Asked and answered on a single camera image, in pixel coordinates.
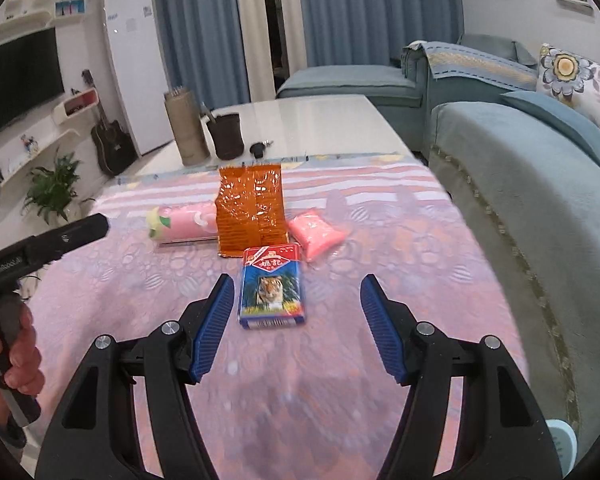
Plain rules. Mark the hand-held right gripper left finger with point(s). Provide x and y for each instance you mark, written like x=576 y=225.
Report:
x=211 y=330

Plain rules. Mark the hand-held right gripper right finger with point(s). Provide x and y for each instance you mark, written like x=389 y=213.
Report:
x=382 y=330

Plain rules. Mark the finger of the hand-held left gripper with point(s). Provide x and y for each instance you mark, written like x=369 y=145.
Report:
x=75 y=232

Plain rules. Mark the blue tiger print box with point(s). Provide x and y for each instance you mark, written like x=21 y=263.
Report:
x=272 y=290

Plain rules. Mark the light blue plastic basket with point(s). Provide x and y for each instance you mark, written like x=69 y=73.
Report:
x=564 y=450

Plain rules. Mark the person's left hand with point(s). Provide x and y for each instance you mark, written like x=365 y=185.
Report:
x=25 y=360

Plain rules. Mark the green potted plant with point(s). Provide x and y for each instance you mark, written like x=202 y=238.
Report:
x=55 y=187

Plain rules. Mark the pink patterned blanket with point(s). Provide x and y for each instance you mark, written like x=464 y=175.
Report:
x=330 y=410

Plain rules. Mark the black guitar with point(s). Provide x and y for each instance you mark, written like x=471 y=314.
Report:
x=111 y=142

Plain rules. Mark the small toy figure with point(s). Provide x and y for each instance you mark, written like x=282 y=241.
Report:
x=28 y=143

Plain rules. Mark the pink roll packet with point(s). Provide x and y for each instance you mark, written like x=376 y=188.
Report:
x=182 y=222

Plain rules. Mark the pink soft packet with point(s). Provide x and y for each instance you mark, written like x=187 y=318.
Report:
x=317 y=235

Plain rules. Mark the white and red box shelf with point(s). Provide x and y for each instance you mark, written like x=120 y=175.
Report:
x=77 y=105

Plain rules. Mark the orange snack packet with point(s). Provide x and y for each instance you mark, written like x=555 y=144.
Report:
x=252 y=205

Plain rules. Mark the beige tumbler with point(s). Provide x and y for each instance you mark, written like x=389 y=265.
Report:
x=186 y=127

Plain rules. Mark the black television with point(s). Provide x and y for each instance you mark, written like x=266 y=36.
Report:
x=15 y=80

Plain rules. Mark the white refrigerator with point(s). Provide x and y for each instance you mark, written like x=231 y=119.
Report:
x=140 y=70

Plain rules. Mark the dark brown cup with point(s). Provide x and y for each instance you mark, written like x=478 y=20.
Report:
x=226 y=132

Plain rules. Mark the black car key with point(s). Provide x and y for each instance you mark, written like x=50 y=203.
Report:
x=257 y=148

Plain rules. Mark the blue-grey sectional sofa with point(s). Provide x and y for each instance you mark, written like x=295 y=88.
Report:
x=520 y=175

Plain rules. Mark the white coffee table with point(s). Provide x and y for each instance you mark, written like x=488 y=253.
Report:
x=305 y=125

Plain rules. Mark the blue and pink picture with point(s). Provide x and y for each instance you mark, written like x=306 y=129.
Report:
x=71 y=8

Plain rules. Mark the blue curtain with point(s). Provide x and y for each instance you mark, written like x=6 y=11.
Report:
x=380 y=10
x=200 y=30

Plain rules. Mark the yellow picture card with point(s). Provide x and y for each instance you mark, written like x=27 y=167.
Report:
x=18 y=0

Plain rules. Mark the white sheer curtain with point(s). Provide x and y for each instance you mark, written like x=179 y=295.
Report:
x=255 y=30

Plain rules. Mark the blue pillow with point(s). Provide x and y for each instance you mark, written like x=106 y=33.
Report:
x=565 y=125

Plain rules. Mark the blue patterned armrest cover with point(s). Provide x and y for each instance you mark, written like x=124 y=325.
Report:
x=475 y=65

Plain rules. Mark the floral back cushion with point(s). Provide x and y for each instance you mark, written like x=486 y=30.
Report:
x=575 y=77

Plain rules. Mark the white low wall shelf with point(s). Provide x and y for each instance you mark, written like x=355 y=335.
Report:
x=45 y=152

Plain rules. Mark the white curved wall shelf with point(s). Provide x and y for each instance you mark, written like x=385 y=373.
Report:
x=25 y=22

